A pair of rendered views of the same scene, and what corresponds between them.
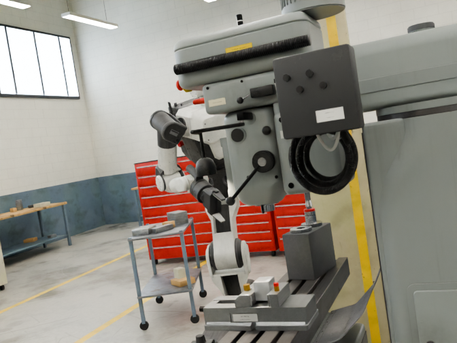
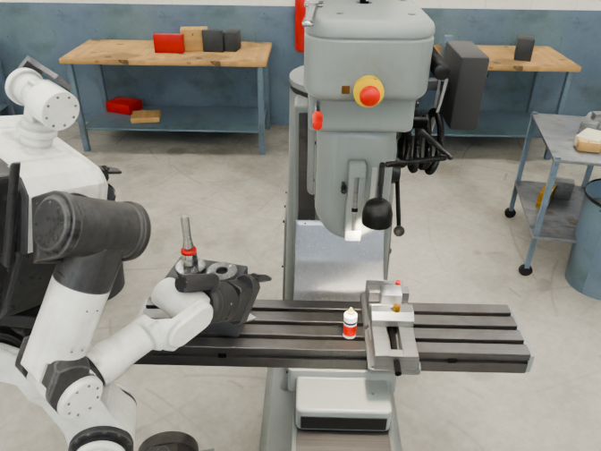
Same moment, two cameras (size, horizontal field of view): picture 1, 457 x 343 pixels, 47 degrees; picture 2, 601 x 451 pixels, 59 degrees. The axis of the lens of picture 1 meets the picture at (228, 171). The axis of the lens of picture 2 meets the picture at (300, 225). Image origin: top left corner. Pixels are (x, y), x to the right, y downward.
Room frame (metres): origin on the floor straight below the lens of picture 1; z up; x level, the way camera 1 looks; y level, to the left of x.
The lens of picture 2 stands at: (2.38, 1.01, 2.09)
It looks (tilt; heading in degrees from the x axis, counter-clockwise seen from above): 32 degrees down; 248
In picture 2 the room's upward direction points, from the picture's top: 1 degrees clockwise
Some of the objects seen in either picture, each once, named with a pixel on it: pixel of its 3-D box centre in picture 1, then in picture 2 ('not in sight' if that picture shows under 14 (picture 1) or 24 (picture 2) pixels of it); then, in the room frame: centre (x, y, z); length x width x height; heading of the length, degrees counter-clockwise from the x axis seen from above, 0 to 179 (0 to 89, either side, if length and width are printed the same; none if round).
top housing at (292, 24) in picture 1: (249, 55); (360, 38); (1.77, -0.13, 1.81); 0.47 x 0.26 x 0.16; 67
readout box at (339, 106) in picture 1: (317, 93); (462, 84); (1.35, -0.26, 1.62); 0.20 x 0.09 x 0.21; 67
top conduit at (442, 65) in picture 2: (239, 56); (421, 46); (1.63, -0.09, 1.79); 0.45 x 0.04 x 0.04; 67
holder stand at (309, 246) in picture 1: (309, 248); (208, 294); (2.15, -0.29, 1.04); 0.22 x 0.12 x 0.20; 145
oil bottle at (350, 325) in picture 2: not in sight; (350, 321); (1.78, -0.06, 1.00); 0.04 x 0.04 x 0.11
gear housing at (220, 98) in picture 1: (262, 92); (357, 89); (1.76, -0.15, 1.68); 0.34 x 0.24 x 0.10; 67
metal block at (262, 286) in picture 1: (264, 288); (390, 297); (1.65, -0.06, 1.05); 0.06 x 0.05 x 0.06; 156
